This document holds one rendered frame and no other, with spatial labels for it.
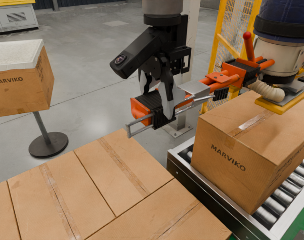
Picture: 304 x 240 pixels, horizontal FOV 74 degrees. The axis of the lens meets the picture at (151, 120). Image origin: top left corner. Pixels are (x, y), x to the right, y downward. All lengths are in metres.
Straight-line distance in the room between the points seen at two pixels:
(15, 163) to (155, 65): 2.17
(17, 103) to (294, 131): 1.80
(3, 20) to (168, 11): 7.37
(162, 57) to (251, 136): 0.68
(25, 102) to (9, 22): 5.97
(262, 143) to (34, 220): 1.13
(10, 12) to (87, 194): 6.88
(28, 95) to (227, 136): 1.45
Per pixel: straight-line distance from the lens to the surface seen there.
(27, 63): 1.70
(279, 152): 0.97
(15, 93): 1.82
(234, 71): 0.70
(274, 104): 0.83
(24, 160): 2.44
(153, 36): 0.40
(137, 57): 0.38
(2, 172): 2.43
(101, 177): 1.29
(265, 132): 1.05
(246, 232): 1.22
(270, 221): 1.27
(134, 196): 1.19
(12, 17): 7.71
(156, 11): 0.39
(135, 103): 0.48
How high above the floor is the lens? 1.54
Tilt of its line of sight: 37 degrees down
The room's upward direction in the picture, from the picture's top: straight up
